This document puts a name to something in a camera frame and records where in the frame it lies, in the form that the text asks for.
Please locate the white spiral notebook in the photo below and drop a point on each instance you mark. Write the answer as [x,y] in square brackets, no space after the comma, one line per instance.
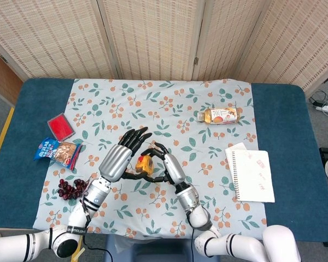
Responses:
[252,174]

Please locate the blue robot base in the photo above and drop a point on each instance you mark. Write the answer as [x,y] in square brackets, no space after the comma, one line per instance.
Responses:
[153,249]

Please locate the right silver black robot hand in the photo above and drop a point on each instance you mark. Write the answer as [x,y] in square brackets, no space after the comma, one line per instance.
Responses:
[173,167]

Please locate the brass screen hinge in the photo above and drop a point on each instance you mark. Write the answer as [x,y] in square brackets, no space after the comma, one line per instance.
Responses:
[196,60]

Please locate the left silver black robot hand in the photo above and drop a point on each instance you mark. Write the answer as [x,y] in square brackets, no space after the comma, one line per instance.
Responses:
[116,162]

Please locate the dark red grape bunch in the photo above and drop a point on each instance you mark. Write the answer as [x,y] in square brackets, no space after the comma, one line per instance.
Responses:
[69,189]

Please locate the woven bamboo screen panel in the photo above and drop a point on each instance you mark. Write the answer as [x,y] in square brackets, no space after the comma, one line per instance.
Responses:
[153,38]
[49,38]
[298,41]
[221,41]

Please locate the teal table cover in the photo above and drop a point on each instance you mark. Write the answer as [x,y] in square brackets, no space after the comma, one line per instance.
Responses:
[284,136]

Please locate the peach drink plastic bottle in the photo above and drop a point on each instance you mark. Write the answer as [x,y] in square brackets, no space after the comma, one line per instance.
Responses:
[221,116]

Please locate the brown wooden cabinet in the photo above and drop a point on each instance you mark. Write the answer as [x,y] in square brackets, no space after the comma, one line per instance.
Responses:
[1,79]

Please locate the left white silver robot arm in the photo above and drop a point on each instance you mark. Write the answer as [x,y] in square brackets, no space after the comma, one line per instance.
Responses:
[79,215]

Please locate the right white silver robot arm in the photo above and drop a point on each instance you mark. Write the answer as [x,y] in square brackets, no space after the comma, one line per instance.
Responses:
[199,215]

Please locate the floral print tablecloth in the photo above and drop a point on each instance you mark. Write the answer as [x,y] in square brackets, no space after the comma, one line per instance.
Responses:
[158,109]

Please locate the blue snack bag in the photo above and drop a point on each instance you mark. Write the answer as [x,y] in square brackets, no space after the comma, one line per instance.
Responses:
[58,152]

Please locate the red ink pad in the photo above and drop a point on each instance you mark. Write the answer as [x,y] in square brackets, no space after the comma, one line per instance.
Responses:
[60,127]

